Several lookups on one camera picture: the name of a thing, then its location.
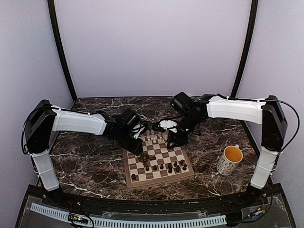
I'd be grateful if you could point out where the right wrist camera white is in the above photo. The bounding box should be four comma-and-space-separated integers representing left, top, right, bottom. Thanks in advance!
152, 120, 178, 133

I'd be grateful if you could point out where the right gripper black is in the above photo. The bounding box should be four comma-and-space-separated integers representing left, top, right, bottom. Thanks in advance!
167, 114, 202, 149

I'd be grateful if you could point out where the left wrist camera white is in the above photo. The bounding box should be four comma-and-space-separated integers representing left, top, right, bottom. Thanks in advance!
131, 121, 149, 139

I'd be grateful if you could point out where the wooden chess board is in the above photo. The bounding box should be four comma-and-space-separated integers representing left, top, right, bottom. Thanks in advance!
123, 130, 194, 190

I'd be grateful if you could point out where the black front rail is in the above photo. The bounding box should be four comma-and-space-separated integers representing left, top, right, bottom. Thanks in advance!
31, 186, 271, 215

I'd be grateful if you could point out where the patterned mug yellow inside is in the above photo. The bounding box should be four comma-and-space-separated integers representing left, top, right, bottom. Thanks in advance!
216, 144, 243, 176

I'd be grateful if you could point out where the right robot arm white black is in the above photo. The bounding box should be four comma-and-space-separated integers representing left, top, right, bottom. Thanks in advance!
159, 92, 287, 206

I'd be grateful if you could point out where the left black frame post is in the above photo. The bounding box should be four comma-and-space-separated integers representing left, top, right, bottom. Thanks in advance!
47, 0, 78, 102

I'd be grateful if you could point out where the pile of dark chess pieces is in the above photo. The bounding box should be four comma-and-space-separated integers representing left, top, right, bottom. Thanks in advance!
138, 153, 156, 166

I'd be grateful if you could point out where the black frame post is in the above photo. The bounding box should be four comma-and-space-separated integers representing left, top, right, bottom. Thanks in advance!
47, 0, 78, 102
230, 0, 258, 97

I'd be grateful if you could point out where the white slotted cable duct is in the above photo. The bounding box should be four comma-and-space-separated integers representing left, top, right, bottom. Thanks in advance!
30, 203, 227, 228

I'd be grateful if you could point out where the right black frame post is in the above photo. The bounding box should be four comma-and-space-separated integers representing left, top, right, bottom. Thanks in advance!
230, 0, 258, 97

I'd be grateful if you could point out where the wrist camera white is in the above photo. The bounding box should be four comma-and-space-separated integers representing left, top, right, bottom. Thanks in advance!
152, 120, 178, 133
131, 121, 149, 139

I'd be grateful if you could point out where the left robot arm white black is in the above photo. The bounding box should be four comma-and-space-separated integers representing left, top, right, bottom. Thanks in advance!
21, 100, 148, 207

